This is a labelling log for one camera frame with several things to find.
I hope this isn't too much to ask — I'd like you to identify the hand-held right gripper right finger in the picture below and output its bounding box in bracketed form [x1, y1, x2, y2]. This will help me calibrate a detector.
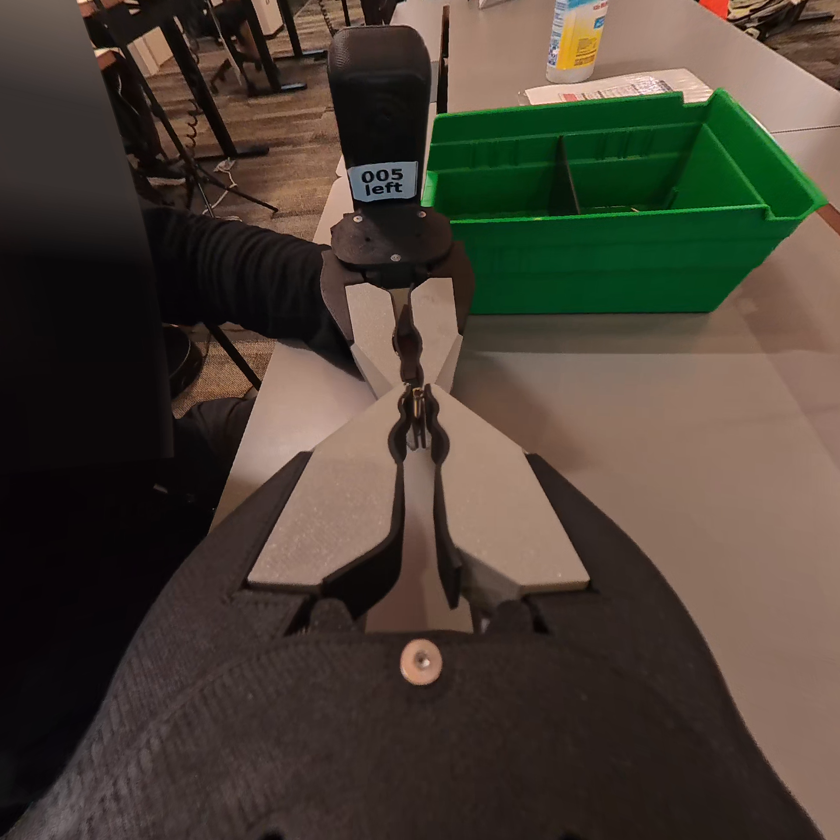
[425, 385, 592, 632]

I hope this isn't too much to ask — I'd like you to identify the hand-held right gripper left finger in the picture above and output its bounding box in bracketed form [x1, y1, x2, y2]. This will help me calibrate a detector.
[246, 385, 411, 621]

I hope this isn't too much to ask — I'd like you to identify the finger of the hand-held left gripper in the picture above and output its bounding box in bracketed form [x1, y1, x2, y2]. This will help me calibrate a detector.
[346, 283, 408, 400]
[409, 277, 465, 396]

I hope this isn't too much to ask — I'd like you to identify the steel screw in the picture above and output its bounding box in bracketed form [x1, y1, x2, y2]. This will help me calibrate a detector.
[407, 387, 429, 452]

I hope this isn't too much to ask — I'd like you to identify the green plastic bin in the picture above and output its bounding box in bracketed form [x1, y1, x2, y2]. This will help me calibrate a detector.
[420, 88, 828, 316]

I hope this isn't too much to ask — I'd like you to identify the person's left forearm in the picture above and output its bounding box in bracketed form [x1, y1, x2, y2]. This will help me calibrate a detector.
[141, 206, 361, 382]

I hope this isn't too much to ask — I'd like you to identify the black office chair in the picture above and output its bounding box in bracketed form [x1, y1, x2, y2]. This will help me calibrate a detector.
[167, 323, 211, 398]

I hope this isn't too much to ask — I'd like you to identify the black bin divider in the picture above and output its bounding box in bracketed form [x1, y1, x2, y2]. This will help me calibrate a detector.
[550, 138, 582, 216]

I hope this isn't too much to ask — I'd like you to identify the yellow label wipes bottle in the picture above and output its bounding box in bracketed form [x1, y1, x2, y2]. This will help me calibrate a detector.
[546, 0, 605, 85]

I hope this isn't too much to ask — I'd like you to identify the black tripod stand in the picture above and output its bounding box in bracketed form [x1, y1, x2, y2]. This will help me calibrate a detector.
[85, 0, 280, 395]

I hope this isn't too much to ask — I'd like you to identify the white paper packet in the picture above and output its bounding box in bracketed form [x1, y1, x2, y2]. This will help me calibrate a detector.
[524, 67, 714, 106]

